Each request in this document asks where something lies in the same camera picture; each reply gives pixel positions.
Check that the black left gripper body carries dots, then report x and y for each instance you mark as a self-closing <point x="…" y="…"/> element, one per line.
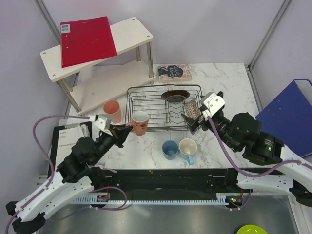
<point x="105" y="143"/>

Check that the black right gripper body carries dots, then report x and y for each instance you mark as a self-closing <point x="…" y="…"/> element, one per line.
<point x="220" y="123"/>

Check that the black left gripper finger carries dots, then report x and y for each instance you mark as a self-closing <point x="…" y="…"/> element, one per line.
<point x="121" y="136"/>
<point x="122" y="127"/>

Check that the tall pink plastic cup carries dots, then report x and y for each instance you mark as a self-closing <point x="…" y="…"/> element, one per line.
<point x="113" y="109"/>

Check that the pink patterned ceramic mug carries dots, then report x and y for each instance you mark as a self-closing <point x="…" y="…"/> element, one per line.
<point x="139" y="122"/>

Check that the light blue ceramic mug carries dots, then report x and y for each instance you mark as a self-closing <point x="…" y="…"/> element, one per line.
<point x="187" y="149"/>

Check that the small blue cup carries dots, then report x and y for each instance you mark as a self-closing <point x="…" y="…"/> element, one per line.
<point x="170" y="149"/>

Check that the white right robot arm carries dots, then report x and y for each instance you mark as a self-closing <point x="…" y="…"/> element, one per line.
<point x="243" y="134"/>

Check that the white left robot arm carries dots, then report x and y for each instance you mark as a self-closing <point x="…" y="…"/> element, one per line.
<point x="76" y="175"/>

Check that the brown patterned ceramic bowl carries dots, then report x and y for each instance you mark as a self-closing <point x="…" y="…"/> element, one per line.
<point x="192" y="110"/>

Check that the dark brown plate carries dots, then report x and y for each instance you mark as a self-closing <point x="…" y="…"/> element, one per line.
<point x="175" y="96"/>

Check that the black clipboard with paper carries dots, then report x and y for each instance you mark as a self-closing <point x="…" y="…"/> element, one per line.
<point x="65" y="137"/>

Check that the white two-tier shelf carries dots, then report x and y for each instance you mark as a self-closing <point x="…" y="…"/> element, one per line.
<point x="90" y="85"/>

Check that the paperback book with dark cover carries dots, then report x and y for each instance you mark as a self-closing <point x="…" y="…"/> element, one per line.
<point x="174" y="73"/>

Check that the red folder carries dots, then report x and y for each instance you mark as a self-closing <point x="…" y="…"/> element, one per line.
<point x="85" y="41"/>

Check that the green plastic bowl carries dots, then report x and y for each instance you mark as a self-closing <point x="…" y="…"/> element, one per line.
<point x="251" y="229"/>

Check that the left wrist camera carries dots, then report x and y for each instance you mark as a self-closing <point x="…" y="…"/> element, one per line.
<point x="100" y="124"/>

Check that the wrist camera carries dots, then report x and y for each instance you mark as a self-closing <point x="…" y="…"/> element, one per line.
<point x="211" y="104"/>
<point x="100" y="124"/>

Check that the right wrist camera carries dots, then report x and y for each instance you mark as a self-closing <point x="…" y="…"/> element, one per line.
<point x="211" y="104"/>

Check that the black wire dish rack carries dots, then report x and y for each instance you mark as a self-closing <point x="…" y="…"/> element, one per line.
<point x="163" y="115"/>

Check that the blue ring binder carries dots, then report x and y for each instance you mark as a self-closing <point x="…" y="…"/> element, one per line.
<point x="289" y="117"/>

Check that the white slotted cable duct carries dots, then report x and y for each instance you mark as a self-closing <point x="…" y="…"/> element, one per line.
<point x="97" y="200"/>

